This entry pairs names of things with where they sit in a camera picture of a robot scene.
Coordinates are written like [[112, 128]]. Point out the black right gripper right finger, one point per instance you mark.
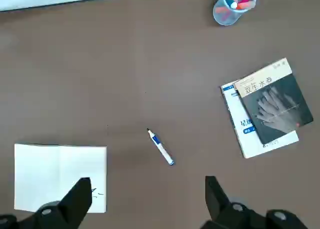
[[220, 209]]

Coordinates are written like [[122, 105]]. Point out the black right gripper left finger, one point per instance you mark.
[[65, 209]]

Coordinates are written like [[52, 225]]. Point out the white lined notebook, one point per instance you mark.
[[50, 164]]

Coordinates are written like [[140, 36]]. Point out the white marker with blue label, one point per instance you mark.
[[160, 146]]

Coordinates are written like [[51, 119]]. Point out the white book with blue print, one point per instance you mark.
[[246, 144]]

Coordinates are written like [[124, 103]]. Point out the dark grey hands cover book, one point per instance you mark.
[[275, 106]]

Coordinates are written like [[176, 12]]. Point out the clear plastic pen cup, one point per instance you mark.
[[225, 16]]

